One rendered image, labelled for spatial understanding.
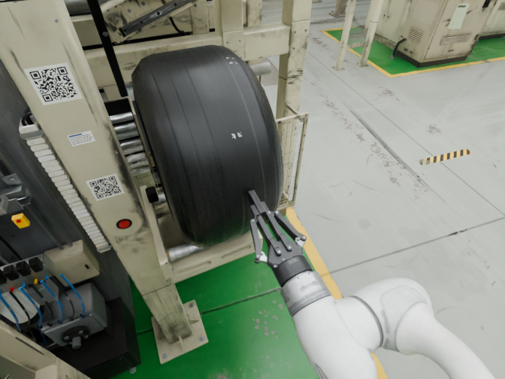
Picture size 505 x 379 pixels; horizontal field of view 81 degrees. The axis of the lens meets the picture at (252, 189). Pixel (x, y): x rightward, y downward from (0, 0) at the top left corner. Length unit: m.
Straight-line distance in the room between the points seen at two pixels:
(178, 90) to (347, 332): 0.60
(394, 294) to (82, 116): 0.75
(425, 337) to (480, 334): 1.66
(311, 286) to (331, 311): 0.05
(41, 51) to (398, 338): 0.83
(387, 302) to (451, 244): 1.97
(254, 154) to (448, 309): 1.80
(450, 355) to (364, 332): 0.13
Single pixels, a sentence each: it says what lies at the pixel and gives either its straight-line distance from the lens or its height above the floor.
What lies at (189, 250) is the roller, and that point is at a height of 0.91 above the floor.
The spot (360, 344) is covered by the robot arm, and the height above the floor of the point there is 1.25.
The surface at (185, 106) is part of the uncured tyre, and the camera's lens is 0.70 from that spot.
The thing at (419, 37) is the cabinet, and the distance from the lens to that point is 5.18.
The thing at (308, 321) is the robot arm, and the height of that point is 1.24.
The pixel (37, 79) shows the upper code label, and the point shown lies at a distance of 0.74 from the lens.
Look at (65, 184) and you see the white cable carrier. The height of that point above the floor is 1.25.
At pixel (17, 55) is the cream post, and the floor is 1.57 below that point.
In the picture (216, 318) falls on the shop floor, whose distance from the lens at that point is 1.92.
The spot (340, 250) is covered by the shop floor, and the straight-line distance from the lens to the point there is 2.22.
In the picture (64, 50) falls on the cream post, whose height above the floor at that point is 1.57.
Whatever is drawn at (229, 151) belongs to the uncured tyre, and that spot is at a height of 1.36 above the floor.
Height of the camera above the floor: 1.78
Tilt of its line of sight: 45 degrees down
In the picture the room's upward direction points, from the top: straight up
